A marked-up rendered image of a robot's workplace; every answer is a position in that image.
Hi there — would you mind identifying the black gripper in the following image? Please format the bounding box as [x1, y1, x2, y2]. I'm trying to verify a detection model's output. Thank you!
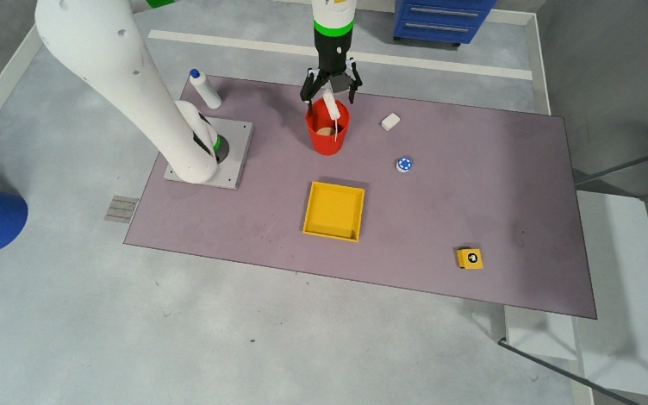
[300, 52, 363, 115]

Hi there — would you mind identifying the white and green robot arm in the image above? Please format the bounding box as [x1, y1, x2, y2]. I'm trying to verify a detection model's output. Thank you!
[35, 0, 357, 184]

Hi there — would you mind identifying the white bottle with blue cap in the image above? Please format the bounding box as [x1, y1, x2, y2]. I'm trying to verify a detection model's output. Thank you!
[190, 69, 222, 109]

